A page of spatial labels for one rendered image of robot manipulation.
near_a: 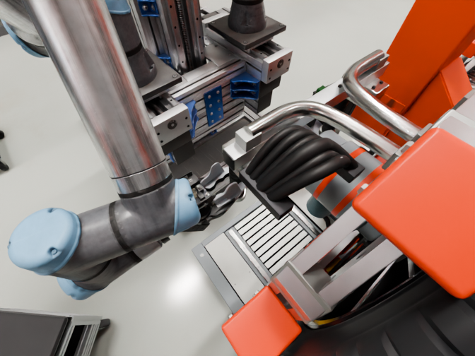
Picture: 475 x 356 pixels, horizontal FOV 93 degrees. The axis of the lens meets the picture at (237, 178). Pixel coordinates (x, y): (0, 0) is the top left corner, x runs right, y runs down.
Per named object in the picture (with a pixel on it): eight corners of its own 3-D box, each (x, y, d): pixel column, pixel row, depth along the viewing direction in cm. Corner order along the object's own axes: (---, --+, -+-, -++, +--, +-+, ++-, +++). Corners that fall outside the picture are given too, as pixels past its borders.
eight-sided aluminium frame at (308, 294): (270, 320, 58) (401, 336, 12) (253, 297, 61) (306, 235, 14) (391, 202, 75) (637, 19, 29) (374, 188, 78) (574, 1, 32)
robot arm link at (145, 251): (148, 263, 43) (130, 230, 46) (170, 248, 44) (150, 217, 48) (133, 254, 36) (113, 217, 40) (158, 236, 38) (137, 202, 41)
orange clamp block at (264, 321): (293, 328, 37) (251, 372, 34) (262, 287, 40) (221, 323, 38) (304, 330, 31) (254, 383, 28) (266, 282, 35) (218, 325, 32)
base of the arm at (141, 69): (100, 73, 73) (83, 41, 64) (142, 55, 78) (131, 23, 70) (121, 96, 67) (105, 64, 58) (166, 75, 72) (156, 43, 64)
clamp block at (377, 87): (365, 111, 52) (377, 92, 47) (334, 92, 55) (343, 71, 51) (378, 102, 53) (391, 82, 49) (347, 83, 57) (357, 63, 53)
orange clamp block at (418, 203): (420, 268, 20) (464, 306, 12) (347, 204, 23) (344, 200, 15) (491, 213, 18) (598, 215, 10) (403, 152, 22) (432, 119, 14)
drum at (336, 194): (354, 252, 47) (394, 230, 35) (283, 183, 56) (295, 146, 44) (392, 213, 52) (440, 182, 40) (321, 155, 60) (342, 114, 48)
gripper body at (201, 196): (215, 194, 40) (155, 236, 37) (219, 213, 48) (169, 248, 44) (193, 167, 44) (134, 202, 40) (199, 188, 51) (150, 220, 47)
